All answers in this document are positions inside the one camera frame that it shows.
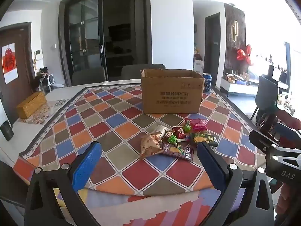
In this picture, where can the purple biscuit packet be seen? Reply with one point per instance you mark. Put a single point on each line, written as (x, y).
(174, 151)

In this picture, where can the blue drink can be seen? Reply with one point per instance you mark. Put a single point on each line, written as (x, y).
(207, 82)

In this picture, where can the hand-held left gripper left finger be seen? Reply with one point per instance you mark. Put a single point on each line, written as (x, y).
(88, 164)

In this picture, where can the patterned white placemat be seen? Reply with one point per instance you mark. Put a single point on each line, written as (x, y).
(54, 108)

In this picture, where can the white storage box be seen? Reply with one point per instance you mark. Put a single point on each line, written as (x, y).
(198, 66)

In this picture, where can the dark green cloth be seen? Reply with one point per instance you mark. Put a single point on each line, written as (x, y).
(271, 106)

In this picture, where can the dark mug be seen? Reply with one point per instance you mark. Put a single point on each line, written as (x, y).
(6, 131)

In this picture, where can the wall intercom panel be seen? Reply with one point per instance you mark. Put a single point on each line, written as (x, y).
(38, 54)

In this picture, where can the green snack packet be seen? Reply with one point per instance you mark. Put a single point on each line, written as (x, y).
(198, 137)

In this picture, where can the brown wooden door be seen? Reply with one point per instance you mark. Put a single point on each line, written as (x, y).
(23, 51)

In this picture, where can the black glass sliding door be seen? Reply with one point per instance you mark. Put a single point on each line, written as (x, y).
(89, 28)

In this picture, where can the white low cabinet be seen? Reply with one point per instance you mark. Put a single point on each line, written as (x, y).
(237, 88)

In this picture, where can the red snack packet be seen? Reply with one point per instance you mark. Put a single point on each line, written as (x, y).
(180, 133)

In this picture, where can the colourful diamond tablecloth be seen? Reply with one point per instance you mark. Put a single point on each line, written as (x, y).
(117, 127)

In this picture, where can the yellow woven tissue box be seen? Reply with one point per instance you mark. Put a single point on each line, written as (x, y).
(30, 104)

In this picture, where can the red bow decoration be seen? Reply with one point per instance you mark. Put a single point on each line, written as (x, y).
(242, 54)

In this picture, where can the person's right forearm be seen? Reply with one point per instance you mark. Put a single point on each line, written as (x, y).
(289, 200)

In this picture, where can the pink snack packet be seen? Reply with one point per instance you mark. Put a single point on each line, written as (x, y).
(199, 124)

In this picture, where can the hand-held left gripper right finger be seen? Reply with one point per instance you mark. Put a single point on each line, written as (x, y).
(211, 167)

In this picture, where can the dark grey chair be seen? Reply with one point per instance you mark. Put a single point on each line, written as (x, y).
(267, 91)

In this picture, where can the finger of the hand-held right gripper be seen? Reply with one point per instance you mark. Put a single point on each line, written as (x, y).
(284, 129)
(261, 140)

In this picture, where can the dark interior door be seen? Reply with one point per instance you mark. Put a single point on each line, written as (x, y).
(212, 51)

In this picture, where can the dark snack box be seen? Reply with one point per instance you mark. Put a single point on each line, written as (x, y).
(211, 140)

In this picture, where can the brown cardboard box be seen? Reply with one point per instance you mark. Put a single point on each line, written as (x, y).
(171, 94)

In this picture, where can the white shelf cart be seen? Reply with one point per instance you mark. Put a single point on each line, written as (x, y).
(47, 80)

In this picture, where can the grey dining chair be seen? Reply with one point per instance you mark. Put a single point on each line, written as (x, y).
(88, 76)
(131, 73)

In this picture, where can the red paper door hanging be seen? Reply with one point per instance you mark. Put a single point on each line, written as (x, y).
(9, 63)

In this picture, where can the green lollipop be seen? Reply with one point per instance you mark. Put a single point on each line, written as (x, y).
(188, 128)
(172, 139)

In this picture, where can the white snack packet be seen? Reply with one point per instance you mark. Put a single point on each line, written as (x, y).
(161, 130)

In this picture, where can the dark slatted wall panel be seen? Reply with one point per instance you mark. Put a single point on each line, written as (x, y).
(239, 18)

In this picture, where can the beige snack packet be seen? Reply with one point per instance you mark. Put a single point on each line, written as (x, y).
(150, 146)

